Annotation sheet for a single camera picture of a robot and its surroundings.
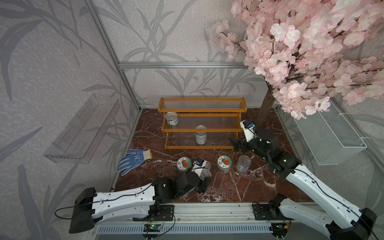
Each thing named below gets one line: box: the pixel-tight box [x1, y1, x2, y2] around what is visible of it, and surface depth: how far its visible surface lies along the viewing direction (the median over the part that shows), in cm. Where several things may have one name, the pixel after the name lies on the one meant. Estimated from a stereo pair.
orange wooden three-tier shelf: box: [158, 97, 247, 150], surface depth 101 cm
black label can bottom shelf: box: [195, 125, 207, 145], surface depth 93 cm
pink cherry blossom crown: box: [211, 0, 384, 118], surface depth 49 cm
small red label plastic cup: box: [203, 160, 211, 170], surface depth 86 cm
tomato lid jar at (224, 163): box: [216, 155, 232, 175], surface depth 84 cm
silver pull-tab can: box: [165, 111, 179, 127], surface depth 90 cm
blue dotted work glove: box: [116, 149, 153, 176], surface depth 95 cm
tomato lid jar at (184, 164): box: [176, 156, 192, 172], surface depth 84 cm
